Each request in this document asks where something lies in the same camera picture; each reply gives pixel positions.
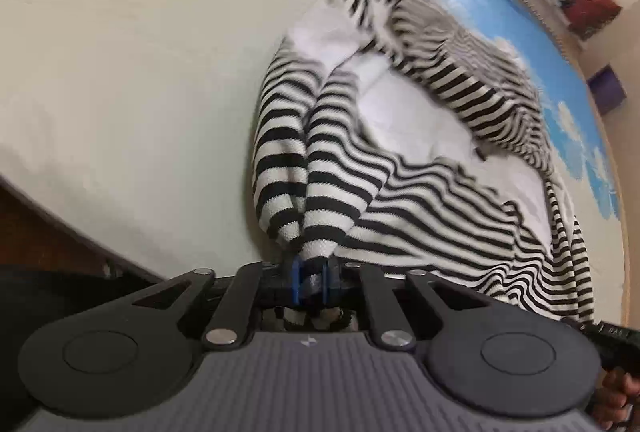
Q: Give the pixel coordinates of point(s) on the dark red cushion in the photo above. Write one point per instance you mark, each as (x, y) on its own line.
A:
(592, 7)

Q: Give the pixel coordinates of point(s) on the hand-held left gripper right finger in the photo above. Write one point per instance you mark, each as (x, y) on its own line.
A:
(327, 284)

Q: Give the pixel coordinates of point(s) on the striped hooded top white vest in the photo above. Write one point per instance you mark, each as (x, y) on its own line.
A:
(400, 192)

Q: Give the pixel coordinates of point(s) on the purple flat box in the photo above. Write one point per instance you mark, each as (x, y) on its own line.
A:
(607, 90)

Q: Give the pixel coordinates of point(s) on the person's dark clothing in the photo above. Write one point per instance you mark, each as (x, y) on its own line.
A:
(30, 312)

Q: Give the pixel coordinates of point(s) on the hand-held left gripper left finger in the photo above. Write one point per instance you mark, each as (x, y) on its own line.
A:
(296, 284)

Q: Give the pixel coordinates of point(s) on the person's right hand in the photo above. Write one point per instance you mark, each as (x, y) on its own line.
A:
(617, 399)

